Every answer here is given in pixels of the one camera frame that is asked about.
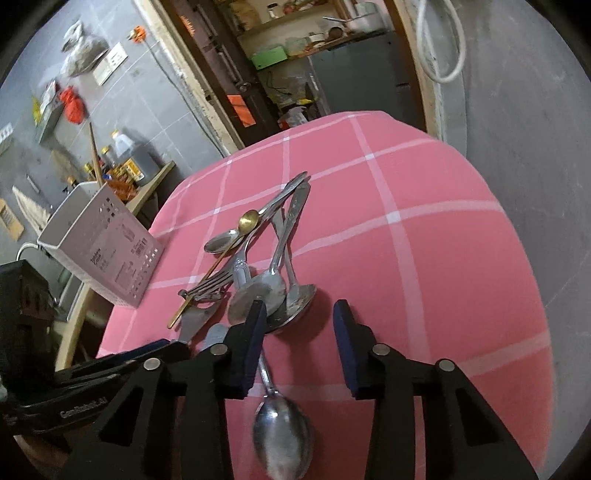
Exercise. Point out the wooden door frame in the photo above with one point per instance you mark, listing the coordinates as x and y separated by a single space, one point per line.
203 106

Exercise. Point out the pink checked tablecloth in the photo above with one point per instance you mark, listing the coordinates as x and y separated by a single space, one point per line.
415 277

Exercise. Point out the red chili packet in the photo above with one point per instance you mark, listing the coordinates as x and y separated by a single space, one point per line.
119 188

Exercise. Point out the silver table knife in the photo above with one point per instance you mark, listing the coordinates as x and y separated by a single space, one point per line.
194 323

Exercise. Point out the crumpled plastic bag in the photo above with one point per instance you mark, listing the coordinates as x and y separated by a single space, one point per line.
292 117

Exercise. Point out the gold spoon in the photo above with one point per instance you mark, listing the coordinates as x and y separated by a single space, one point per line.
249 222

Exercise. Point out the wooden chopstick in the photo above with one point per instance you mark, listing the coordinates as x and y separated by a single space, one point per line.
94 157

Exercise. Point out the small jar with yellow lid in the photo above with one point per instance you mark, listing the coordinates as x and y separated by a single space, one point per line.
107 158

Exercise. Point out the orange wall hook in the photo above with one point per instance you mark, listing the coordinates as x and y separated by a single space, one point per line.
138 35

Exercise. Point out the white perforated utensil holder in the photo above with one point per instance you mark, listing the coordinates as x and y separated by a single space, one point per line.
92 240

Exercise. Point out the grey cabinet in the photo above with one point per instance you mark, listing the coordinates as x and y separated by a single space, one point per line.
364 78

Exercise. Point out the orange door sticker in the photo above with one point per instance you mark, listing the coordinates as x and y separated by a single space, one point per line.
241 110

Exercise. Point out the pale woven wall brush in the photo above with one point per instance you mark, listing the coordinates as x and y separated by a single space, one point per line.
31 207

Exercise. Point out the small silver spoon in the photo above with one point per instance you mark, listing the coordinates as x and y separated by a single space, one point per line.
220 242

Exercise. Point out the green box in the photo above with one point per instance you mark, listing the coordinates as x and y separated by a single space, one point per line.
268 57

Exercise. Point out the large silver spoon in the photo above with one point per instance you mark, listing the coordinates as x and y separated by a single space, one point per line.
282 438

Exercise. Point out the red plastic bag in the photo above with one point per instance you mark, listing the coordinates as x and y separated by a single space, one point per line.
73 105

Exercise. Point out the brown cardboard piece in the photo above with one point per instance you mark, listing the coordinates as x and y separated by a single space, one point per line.
10 219

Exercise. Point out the dark door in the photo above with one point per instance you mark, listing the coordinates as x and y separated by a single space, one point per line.
207 55

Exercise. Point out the metal pot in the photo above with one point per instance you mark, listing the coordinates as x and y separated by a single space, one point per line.
364 18

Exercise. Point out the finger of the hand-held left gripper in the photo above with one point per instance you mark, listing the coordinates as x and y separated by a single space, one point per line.
92 374
152 349

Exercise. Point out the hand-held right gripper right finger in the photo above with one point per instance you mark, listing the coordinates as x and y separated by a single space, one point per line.
344 355

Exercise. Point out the clear plastic bags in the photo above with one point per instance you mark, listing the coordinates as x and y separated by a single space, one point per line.
83 53

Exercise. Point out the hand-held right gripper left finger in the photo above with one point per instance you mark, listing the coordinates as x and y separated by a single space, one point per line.
251 355

